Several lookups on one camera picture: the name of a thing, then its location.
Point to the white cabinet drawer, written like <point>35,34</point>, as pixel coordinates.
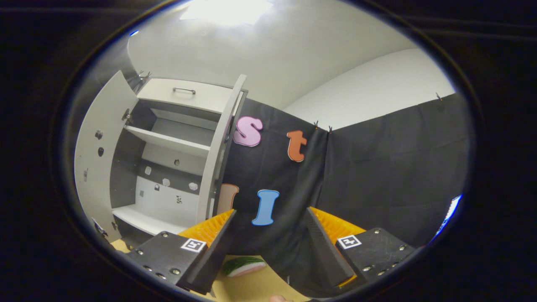
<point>168,98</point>

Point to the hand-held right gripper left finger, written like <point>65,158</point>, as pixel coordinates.
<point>214,251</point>

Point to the black backdrop cloth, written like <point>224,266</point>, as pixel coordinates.
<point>377,167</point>

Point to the metal door hinge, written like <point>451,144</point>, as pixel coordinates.
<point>126,115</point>

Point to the white cabinet door camera sticker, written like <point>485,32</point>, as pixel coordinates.
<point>100,109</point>

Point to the white and grey cabinet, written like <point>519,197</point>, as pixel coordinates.
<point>126,176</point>

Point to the white cabinet door headphone sticker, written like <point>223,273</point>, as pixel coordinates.
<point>218,147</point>

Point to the white cabinet shelf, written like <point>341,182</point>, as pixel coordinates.
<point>168,142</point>

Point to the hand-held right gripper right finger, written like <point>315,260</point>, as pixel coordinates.
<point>327,251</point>

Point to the watermelon slice coaster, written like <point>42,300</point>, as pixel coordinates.
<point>243,265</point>

